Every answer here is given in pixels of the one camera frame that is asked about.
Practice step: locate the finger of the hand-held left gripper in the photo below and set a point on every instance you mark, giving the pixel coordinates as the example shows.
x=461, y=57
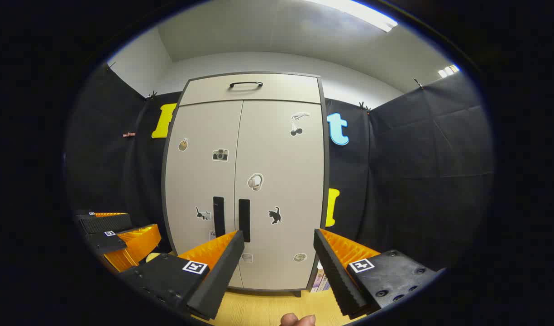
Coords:
x=106, y=222
x=106, y=242

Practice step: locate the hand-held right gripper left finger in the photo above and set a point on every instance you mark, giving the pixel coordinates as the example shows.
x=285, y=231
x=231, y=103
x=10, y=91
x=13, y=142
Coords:
x=222, y=271

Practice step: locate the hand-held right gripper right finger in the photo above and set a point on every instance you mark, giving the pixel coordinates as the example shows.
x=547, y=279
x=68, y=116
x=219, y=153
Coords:
x=333, y=271

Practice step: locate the grey cabinet door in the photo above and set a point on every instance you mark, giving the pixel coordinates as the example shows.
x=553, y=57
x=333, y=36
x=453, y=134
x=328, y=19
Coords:
x=200, y=181
x=286, y=172

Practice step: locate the grey double-door shoe cabinet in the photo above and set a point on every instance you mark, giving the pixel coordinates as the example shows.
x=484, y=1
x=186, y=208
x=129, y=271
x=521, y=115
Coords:
x=250, y=93

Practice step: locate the yellow plush toy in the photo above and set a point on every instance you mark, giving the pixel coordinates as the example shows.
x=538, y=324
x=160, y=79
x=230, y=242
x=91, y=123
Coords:
x=152, y=256

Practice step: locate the black backdrop cloth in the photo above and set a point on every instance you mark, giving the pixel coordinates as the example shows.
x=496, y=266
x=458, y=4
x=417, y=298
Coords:
x=417, y=181

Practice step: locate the black binder clip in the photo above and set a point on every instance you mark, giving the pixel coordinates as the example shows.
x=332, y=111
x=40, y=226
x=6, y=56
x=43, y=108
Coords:
x=418, y=83
x=363, y=107
x=151, y=94

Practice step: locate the ceiling light panel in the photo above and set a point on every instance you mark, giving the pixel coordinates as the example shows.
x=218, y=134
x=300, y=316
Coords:
x=358, y=11

